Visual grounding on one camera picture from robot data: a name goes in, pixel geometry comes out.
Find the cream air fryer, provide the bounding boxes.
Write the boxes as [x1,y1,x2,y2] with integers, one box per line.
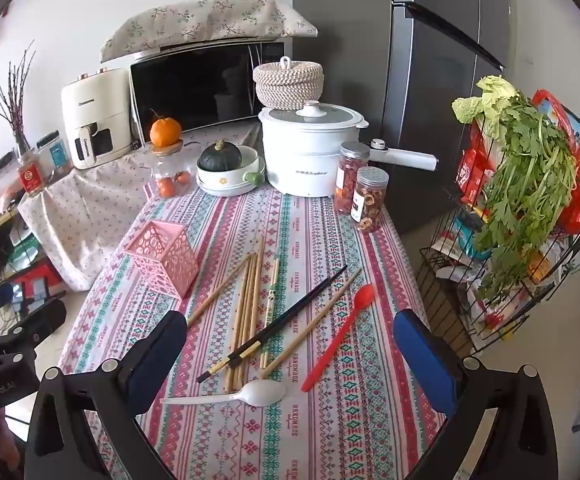
[60,66,138,170]

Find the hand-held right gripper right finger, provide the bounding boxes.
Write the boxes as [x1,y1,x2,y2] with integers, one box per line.
[392,309,561,480]

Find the white plastic spoon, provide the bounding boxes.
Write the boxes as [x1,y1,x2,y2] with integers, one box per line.
[160,379,288,407]

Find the white electric cooking pot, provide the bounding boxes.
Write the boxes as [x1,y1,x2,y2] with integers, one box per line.
[258,101,440,198]

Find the red plastic spoon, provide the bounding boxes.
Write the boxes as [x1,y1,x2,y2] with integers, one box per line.
[301,284,375,392]

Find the jar of red dried fruit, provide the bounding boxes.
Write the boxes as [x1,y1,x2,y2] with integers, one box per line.
[333,141,371,216]

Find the jar of dried fruit rings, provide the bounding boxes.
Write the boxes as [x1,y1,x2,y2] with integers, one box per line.
[351,166,390,233]

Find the dried bare branches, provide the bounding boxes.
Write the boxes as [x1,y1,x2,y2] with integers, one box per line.
[0,40,38,156]

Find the glass bottle red label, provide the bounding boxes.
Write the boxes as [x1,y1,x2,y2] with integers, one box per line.
[16,147,46,196]

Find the pile of wooden chopsticks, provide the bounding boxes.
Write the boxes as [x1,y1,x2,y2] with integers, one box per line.
[186,235,363,395]

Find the glass jar wooden lid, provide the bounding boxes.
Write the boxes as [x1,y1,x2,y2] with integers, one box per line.
[147,142,196,200]

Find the large orange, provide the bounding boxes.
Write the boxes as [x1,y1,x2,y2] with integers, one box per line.
[149,110,183,148]

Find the white pot lid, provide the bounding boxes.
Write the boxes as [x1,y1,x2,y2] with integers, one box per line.
[260,101,370,131]

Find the black chopstick gold tip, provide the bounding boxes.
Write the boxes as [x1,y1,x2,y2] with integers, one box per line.
[225,267,348,365]
[196,265,348,384]

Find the black door microwave oven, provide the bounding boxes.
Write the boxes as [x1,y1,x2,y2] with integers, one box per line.
[130,40,293,148]

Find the red blue printed bag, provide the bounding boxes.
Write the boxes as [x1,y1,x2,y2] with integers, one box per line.
[532,89,580,151]

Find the black wire rack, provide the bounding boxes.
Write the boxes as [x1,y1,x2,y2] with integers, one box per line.
[417,175,580,356]

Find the printed bamboo chopstick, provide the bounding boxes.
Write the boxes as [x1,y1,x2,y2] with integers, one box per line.
[265,258,281,356]
[260,258,277,368]

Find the black lid jar blue label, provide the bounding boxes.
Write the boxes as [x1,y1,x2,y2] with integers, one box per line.
[36,131,73,178]

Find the white dish green handle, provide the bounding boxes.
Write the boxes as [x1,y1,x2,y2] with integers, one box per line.
[196,145,266,197]

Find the red snack packet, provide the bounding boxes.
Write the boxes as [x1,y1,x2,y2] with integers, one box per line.
[457,125,501,206]

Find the striped patterned tablecloth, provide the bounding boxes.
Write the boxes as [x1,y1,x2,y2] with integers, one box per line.
[57,180,476,480]

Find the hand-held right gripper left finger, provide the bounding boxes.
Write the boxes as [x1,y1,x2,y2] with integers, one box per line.
[22,310,188,480]

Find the floral cloth cover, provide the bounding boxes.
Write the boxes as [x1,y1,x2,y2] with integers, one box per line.
[100,0,319,63]

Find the grey refrigerator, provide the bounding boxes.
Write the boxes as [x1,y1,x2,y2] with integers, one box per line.
[292,0,516,236]

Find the leafy green herbs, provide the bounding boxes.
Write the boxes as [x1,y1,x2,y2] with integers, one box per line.
[472,95,578,301]

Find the dark green squash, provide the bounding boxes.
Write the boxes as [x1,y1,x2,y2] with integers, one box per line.
[197,140,243,171]

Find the woven lidded basket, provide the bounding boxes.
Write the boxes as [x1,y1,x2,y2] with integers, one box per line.
[253,56,325,111]

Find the pink perforated utensil holder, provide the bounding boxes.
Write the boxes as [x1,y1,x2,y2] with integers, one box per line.
[124,220,201,301]

